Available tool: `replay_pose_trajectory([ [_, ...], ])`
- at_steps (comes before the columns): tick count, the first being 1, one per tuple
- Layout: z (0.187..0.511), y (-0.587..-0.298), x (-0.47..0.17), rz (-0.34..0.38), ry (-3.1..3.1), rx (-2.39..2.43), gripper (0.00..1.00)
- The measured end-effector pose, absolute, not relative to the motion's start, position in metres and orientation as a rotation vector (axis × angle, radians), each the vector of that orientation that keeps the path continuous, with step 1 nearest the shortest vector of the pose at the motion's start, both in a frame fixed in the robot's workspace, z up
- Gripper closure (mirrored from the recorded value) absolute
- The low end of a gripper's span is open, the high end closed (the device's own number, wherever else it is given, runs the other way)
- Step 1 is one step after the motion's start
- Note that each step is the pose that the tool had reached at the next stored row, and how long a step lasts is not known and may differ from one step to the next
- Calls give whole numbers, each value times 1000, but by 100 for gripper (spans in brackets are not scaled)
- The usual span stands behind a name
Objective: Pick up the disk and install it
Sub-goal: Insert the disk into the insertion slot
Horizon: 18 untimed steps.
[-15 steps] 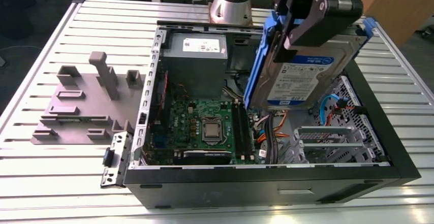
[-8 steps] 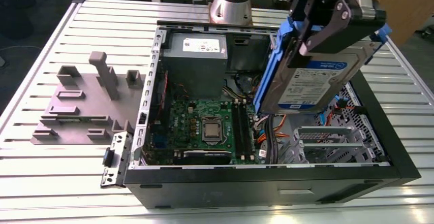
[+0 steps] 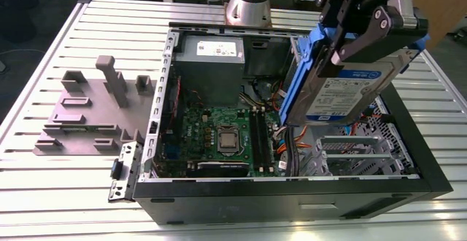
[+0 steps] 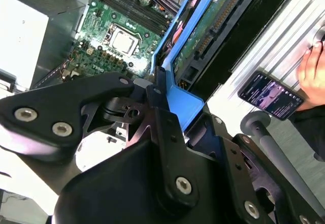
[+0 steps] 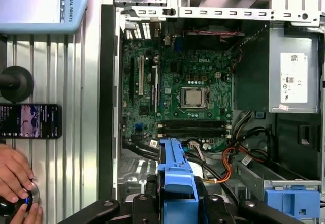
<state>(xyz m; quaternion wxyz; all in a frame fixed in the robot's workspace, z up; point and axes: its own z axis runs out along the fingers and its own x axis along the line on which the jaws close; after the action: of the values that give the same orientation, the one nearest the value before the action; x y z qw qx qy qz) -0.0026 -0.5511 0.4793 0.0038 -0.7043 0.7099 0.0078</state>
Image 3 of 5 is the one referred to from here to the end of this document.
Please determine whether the black RAM slot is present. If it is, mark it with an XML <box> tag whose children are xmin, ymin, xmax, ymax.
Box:
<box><xmin>257</xmin><ymin>105</ymin><xmax>275</xmax><ymax>172</ymax></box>
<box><xmin>248</xmin><ymin>105</ymin><xmax>266</xmax><ymax>172</ymax></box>

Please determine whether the grey parts rack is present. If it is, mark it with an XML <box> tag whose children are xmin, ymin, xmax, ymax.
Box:
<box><xmin>32</xmin><ymin>56</ymin><xmax>160</xmax><ymax>157</ymax></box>

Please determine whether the black graphics card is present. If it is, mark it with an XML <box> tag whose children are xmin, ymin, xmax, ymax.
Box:
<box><xmin>185</xmin><ymin>160</ymin><xmax>251</xmax><ymax>178</ymax></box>

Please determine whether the green RAM stick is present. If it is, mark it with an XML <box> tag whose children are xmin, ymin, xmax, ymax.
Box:
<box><xmin>61</xmin><ymin>126</ymin><xmax>100</xmax><ymax>133</ymax></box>

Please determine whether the hard disk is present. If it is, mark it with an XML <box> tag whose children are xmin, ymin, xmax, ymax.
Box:
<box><xmin>279</xmin><ymin>22</ymin><xmax>431</xmax><ymax>128</ymax></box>

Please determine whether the CPU socket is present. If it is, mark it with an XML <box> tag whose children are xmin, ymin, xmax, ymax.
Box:
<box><xmin>213</xmin><ymin>125</ymin><xmax>244</xmax><ymax>157</ymax></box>

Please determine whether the silver disk bay cage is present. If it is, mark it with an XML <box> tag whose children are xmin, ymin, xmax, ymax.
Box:
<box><xmin>315</xmin><ymin>136</ymin><xmax>419</xmax><ymax>176</ymax></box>

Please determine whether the blue data wire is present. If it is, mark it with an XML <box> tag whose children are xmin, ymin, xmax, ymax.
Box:
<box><xmin>342</xmin><ymin>101</ymin><xmax>379</xmax><ymax>137</ymax></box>

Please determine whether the orange yellow wire bundle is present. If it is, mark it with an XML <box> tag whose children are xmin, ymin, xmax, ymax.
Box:
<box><xmin>271</xmin><ymin>79</ymin><xmax>315</xmax><ymax>157</ymax></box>

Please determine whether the green motherboard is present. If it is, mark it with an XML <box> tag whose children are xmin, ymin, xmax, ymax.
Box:
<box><xmin>156</xmin><ymin>105</ymin><xmax>290</xmax><ymax>178</ymax></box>

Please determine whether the grey power supply unit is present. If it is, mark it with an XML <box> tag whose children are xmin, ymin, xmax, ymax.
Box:
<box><xmin>171</xmin><ymin>34</ymin><xmax>245</xmax><ymax>108</ymax></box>

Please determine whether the power wire with black connector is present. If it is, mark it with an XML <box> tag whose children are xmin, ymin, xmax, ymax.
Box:
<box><xmin>359</xmin><ymin>108</ymin><xmax>395</xmax><ymax>125</ymax></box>

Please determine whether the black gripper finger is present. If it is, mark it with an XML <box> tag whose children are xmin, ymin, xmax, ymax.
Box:
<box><xmin>316</xmin><ymin>0</ymin><xmax>430</xmax><ymax>78</ymax></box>
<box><xmin>319</xmin><ymin>0</ymin><xmax>346</xmax><ymax>26</ymax></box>

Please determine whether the silver expansion slot bracket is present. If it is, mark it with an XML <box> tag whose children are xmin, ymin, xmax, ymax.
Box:
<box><xmin>107</xmin><ymin>140</ymin><xmax>144</xmax><ymax>203</ymax></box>

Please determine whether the silver CPU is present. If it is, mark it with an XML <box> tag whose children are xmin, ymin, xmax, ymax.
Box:
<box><xmin>217</xmin><ymin>131</ymin><xmax>240</xmax><ymax>148</ymax></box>

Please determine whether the red black twisted wire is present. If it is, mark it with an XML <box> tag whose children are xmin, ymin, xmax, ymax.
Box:
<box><xmin>169</xmin><ymin>75</ymin><xmax>183</xmax><ymax>134</ymax></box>

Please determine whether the silver optical drive bay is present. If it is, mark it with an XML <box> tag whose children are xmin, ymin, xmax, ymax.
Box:
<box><xmin>284</xmin><ymin>36</ymin><xmax>315</xmax><ymax>97</ymax></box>

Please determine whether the black PC case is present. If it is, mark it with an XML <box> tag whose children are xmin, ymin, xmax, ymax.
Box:
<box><xmin>131</xmin><ymin>21</ymin><xmax>455</xmax><ymax>225</ymax></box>

